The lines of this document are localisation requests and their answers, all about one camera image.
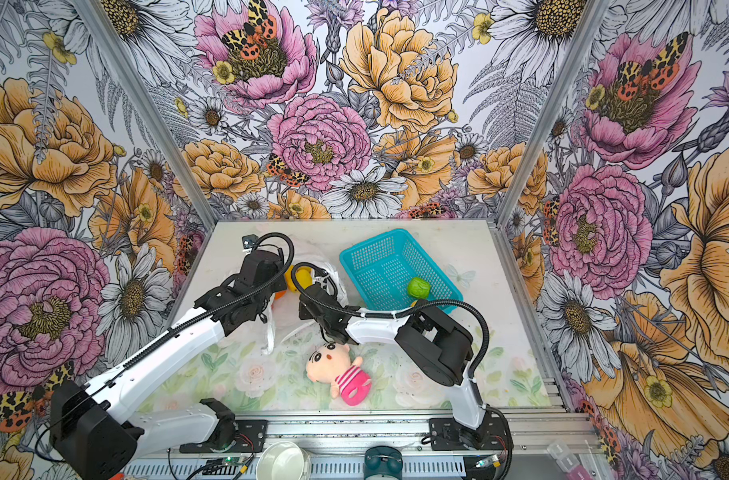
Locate teal plastic basket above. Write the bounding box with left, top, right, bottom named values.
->
left=338, top=228, right=464, bottom=311

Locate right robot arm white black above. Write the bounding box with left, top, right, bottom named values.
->
left=300, top=284, right=491, bottom=449

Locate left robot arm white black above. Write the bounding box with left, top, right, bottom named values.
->
left=50, top=248, right=294, bottom=479

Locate white plastic bag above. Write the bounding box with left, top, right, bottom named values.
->
left=252, top=239, right=350, bottom=355

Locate dark green round object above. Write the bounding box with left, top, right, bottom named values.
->
left=364, top=446, right=405, bottom=480

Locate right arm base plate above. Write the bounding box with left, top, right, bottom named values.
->
left=422, top=417, right=513, bottom=451

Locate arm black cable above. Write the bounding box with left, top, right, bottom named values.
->
left=290, top=262, right=515, bottom=480
left=33, top=232, right=296, bottom=469

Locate yellow toy fruit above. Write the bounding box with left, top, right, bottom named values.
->
left=284, top=266, right=314, bottom=293

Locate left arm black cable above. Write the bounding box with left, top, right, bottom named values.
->
left=33, top=232, right=296, bottom=469

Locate white round bowl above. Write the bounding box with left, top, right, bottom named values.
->
left=256, top=441, right=312, bottom=480

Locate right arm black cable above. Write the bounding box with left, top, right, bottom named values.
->
left=290, top=262, right=515, bottom=480

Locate green toy fruit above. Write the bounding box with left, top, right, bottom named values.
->
left=407, top=277, right=432, bottom=299

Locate aluminium frame rail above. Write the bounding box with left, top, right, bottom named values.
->
left=86, top=409, right=602, bottom=479

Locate pink plush doll toy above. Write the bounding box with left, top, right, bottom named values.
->
left=306, top=343, right=372, bottom=407

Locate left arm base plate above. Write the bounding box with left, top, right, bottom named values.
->
left=178, top=419, right=268, bottom=454

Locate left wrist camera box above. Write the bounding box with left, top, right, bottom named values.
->
left=242, top=234, right=258, bottom=252

